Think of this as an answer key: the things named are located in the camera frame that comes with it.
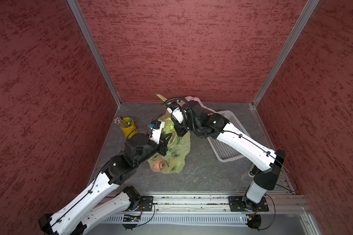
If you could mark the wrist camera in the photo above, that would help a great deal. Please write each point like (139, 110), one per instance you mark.
(156, 127)
(176, 113)

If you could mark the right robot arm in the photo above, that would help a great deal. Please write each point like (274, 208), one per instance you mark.
(194, 118)

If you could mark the black white marker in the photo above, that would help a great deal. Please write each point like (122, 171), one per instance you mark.
(253, 170)

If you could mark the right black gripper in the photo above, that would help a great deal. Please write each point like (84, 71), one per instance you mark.
(182, 130)

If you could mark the yellow pencil cup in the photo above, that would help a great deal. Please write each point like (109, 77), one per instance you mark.
(127, 126)

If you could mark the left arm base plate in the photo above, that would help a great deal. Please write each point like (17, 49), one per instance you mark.
(144, 204)

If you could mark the green plastic bag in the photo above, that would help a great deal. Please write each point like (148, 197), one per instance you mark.
(178, 149)
(161, 98)

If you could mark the pink plastic bag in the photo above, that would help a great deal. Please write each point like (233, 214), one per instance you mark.
(190, 98)

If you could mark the left aluminium corner post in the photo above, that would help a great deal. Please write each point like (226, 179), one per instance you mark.
(83, 25)

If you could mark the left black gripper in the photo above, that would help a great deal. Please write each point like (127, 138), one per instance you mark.
(162, 151)

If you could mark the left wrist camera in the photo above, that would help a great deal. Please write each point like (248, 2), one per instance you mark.
(156, 127)

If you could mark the white plastic basket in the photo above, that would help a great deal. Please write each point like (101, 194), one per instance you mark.
(223, 151)

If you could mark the right aluminium corner post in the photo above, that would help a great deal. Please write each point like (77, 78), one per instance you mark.
(297, 29)

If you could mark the aluminium corner post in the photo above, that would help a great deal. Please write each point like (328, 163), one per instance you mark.
(297, 29)
(83, 25)

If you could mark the aluminium front rail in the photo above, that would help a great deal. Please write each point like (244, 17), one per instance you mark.
(218, 203)

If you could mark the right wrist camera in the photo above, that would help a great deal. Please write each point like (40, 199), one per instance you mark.
(176, 113)

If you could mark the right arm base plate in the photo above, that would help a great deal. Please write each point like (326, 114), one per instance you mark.
(243, 204)

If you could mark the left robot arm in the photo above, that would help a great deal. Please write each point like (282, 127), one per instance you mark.
(83, 213)

